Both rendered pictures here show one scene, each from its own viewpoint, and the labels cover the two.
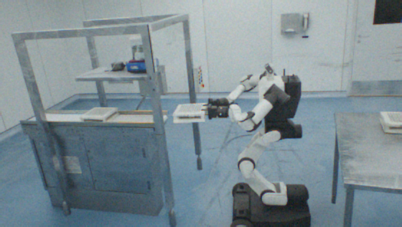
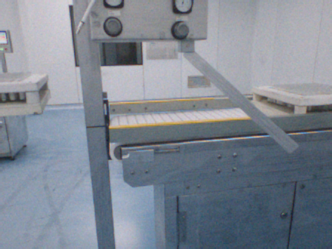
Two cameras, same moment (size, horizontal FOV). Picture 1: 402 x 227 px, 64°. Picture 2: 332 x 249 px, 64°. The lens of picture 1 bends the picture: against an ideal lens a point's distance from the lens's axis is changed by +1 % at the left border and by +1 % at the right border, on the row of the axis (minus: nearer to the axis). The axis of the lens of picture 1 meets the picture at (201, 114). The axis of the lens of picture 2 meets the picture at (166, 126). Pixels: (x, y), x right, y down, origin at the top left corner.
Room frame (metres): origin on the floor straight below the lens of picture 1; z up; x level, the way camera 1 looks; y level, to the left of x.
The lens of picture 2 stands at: (3.21, 0.16, 1.13)
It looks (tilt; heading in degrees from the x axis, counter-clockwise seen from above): 16 degrees down; 153
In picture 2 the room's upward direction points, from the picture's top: 1 degrees counter-clockwise
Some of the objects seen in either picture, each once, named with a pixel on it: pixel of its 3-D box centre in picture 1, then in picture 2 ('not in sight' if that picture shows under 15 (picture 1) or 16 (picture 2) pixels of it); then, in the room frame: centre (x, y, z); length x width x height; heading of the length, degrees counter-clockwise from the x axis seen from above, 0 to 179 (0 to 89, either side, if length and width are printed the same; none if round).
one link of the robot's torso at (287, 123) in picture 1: (282, 128); not in sight; (2.30, -0.63, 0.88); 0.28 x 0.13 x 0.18; 81
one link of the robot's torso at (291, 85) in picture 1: (278, 96); not in sight; (2.31, -0.60, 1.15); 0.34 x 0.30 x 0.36; 171
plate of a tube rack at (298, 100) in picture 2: (99, 113); (309, 93); (2.71, 0.90, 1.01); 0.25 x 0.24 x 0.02; 164
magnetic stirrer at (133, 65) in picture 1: (143, 63); not in sight; (2.61, 0.43, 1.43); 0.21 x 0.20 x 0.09; 164
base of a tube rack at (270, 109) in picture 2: (100, 118); (307, 109); (2.71, 0.90, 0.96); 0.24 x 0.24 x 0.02; 74
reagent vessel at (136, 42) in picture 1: (140, 47); not in sight; (2.61, 0.44, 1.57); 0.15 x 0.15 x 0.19
